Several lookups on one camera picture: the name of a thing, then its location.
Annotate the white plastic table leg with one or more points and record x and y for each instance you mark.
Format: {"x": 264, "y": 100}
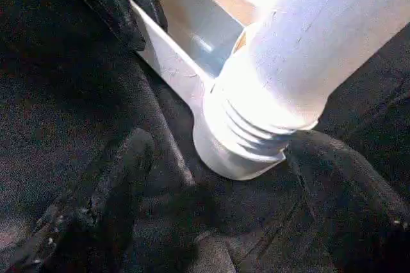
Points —
{"x": 320, "y": 29}

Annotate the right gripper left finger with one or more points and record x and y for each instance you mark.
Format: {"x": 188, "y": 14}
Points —
{"x": 96, "y": 221}

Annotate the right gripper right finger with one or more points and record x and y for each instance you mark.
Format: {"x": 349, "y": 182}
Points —
{"x": 358, "y": 215}

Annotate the white plastic table top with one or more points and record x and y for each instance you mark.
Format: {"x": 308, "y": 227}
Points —
{"x": 179, "y": 29}

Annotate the black plastic mat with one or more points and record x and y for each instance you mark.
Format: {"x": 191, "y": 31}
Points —
{"x": 64, "y": 93}

